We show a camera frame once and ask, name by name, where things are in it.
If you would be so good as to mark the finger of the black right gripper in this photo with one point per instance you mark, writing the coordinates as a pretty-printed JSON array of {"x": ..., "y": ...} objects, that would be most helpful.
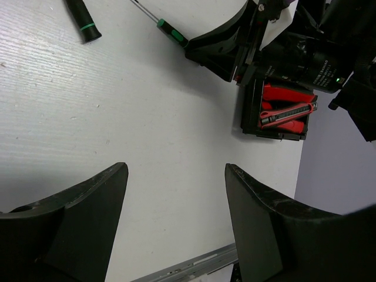
[{"x": 217, "y": 50}]

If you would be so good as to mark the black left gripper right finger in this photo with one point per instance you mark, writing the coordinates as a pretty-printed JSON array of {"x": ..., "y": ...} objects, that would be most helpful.
[{"x": 280, "y": 239}]

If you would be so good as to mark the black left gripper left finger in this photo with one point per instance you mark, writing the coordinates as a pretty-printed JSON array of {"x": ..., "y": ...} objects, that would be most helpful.
[{"x": 67, "y": 236}]

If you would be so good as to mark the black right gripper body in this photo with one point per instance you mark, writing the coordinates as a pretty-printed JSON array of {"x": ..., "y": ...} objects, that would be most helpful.
[{"x": 286, "y": 46}]

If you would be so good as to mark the red black utility knife long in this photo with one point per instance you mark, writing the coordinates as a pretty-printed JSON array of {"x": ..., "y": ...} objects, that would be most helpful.
[{"x": 278, "y": 93}]

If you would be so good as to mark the green black screwdriver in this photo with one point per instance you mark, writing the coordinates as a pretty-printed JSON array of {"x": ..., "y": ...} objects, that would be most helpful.
[
  {"x": 170, "y": 31},
  {"x": 83, "y": 20}
]

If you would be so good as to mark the large red black utility knife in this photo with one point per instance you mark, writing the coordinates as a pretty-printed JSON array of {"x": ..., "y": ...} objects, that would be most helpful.
[{"x": 276, "y": 117}]

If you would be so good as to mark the red black utility knife small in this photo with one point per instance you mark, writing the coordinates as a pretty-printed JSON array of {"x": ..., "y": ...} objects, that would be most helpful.
[{"x": 294, "y": 126}]

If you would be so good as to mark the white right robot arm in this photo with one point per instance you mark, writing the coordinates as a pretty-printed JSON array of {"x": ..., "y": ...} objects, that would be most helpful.
[{"x": 351, "y": 26}]

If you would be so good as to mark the black near storage bin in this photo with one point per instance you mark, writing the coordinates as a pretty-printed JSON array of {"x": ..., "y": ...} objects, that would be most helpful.
[{"x": 253, "y": 104}]

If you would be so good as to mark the aluminium frame rail front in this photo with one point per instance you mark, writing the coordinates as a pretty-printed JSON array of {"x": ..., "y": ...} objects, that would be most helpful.
[{"x": 195, "y": 267}]

